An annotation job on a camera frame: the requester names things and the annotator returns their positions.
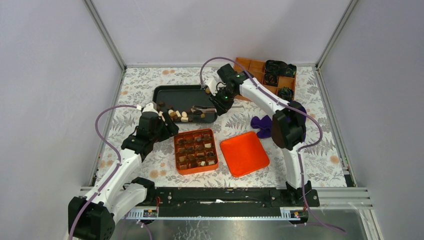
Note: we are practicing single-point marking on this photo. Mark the purple cloth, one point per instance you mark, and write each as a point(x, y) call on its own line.
point(263, 125)

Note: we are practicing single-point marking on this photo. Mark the black chocolate tray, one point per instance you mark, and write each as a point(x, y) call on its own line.
point(182, 98)

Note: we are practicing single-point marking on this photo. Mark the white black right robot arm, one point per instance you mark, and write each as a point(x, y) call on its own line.
point(288, 130)

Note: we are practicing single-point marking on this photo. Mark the orange compartment organizer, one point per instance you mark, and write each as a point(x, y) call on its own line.
point(256, 68)

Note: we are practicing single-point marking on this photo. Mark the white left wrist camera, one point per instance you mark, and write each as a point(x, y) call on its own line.
point(150, 107)

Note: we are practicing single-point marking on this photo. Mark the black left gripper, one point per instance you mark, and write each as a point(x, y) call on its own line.
point(171, 130)

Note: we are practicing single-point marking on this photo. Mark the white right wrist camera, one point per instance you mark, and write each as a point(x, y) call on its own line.
point(211, 85)

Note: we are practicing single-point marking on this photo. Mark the orange chocolate box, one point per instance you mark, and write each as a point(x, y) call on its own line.
point(191, 156)

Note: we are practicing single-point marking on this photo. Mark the orange box lid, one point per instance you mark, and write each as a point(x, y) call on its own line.
point(244, 154)

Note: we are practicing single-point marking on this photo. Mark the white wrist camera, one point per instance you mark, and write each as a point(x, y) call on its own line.
point(150, 107)
point(211, 85)

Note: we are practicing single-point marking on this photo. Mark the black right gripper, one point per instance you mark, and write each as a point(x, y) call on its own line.
point(222, 108)

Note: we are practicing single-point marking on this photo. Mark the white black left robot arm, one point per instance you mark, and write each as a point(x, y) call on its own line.
point(94, 216)

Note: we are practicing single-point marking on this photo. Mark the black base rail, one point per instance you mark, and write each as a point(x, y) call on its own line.
point(219, 202)

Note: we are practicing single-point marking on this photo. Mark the metal tongs white handle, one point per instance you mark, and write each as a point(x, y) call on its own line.
point(198, 110)

